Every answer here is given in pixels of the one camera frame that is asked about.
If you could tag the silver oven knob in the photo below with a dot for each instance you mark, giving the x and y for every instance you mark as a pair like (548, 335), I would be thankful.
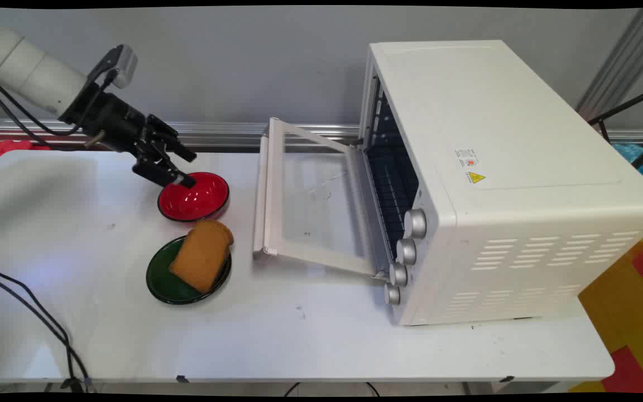
(392, 294)
(416, 223)
(407, 251)
(398, 274)

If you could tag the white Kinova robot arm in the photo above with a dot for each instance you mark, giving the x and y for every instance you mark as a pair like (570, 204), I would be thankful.
(23, 67)

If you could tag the aluminium frame rail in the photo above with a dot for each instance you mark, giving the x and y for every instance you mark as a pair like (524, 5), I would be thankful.
(215, 134)

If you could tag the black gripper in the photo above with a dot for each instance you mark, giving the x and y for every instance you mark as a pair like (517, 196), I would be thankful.
(110, 119)

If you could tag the black metal stand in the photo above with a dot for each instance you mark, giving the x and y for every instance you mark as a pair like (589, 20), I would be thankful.
(631, 125)

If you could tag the brown toast slice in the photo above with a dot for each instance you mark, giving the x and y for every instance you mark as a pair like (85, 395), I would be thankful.
(201, 254)

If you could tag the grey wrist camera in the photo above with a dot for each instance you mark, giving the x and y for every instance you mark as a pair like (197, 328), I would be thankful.
(118, 64)

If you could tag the aluminium frame post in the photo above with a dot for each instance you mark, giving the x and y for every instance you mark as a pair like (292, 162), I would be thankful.
(620, 61)

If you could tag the blue patterned cloth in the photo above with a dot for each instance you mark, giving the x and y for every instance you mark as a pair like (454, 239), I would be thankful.
(642, 159)

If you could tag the red bowl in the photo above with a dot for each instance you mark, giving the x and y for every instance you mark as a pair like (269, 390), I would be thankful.
(196, 196)

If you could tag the glass oven door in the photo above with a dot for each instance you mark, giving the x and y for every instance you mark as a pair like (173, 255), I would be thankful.
(313, 206)

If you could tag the green plate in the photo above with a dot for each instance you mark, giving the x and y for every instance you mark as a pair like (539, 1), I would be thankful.
(165, 279)

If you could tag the white toaster oven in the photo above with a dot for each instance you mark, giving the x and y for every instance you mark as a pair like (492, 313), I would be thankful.
(500, 184)

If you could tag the red cloth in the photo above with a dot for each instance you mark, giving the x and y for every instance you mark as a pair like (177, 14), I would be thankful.
(3, 152)

